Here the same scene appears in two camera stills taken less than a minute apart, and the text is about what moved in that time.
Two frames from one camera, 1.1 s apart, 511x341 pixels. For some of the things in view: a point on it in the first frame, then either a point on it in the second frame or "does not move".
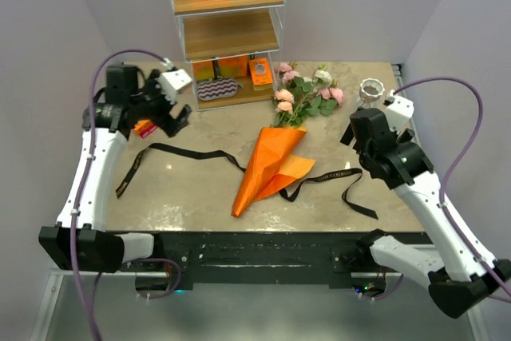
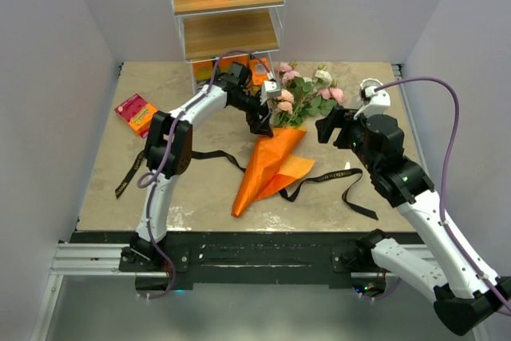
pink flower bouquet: (300, 97) does not move
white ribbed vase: (370, 91) does not move
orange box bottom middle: (233, 67) does not move
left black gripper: (161, 121) to (255, 120)
